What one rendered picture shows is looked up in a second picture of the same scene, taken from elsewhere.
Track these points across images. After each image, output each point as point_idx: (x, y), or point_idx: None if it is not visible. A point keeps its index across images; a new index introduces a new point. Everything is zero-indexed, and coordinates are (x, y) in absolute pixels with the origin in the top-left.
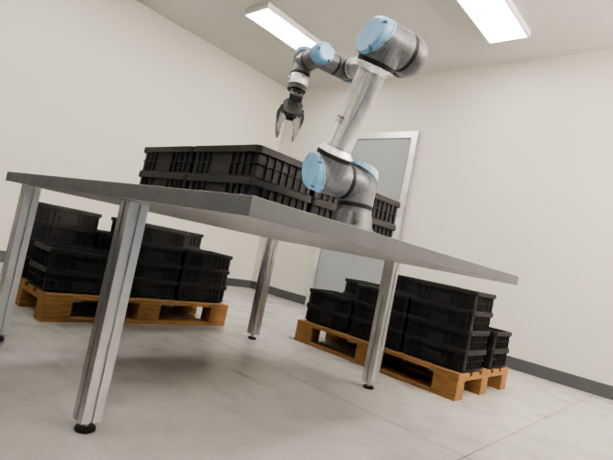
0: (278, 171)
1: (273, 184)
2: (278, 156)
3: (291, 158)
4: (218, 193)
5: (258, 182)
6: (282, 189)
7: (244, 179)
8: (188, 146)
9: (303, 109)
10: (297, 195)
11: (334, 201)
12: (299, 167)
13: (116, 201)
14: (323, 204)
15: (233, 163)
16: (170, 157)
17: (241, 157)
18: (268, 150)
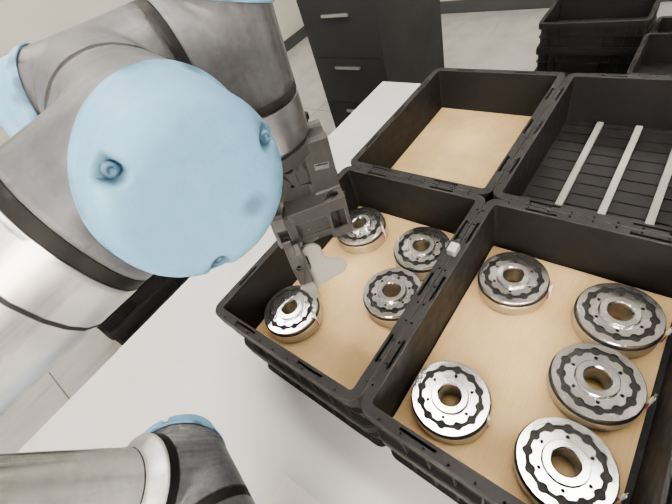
0: (269, 354)
1: (273, 365)
2: (248, 338)
3: (271, 352)
4: (42, 427)
5: (252, 351)
6: (293, 379)
7: None
8: (354, 156)
9: (281, 242)
10: (329, 405)
11: (454, 484)
12: (299, 373)
13: None
14: (410, 461)
15: (282, 275)
16: (396, 135)
17: (264, 283)
18: (227, 323)
